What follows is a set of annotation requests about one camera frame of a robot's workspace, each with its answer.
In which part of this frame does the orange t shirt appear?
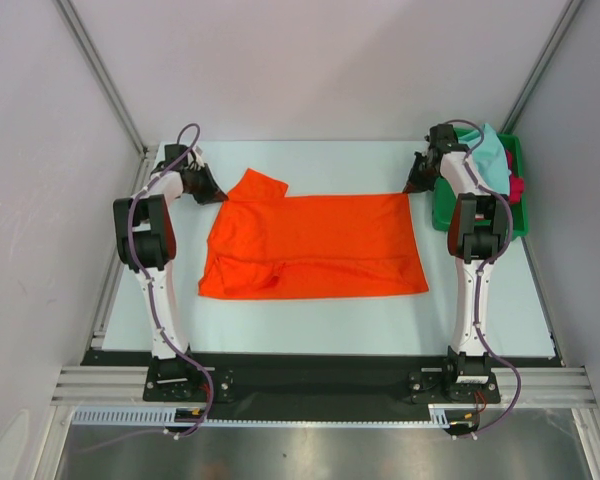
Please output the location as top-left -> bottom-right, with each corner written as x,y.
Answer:
198,169 -> 429,300

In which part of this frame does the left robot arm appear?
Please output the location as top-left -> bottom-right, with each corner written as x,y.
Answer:
113,143 -> 228,362

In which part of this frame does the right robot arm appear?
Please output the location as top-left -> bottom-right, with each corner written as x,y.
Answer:
403,119 -> 513,365

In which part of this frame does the teal t shirt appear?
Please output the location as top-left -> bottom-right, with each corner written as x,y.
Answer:
458,124 -> 510,195

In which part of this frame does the red t shirt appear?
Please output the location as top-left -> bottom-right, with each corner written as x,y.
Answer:
505,150 -> 525,205

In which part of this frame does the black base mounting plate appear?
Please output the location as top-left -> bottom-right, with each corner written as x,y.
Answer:
79,351 -> 563,421

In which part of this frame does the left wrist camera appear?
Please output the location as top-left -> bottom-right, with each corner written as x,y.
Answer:
190,146 -> 205,168

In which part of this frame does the right aluminium corner post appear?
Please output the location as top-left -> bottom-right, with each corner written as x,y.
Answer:
499,0 -> 585,134

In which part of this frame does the aluminium corner post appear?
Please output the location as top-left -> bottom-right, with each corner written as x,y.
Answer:
499,0 -> 585,134
52,0 -> 147,155

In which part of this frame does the left aluminium corner post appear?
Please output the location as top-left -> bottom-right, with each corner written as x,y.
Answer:
52,0 -> 147,155

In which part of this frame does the white slotted cable duct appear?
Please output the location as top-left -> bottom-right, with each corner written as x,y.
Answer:
72,406 -> 476,430

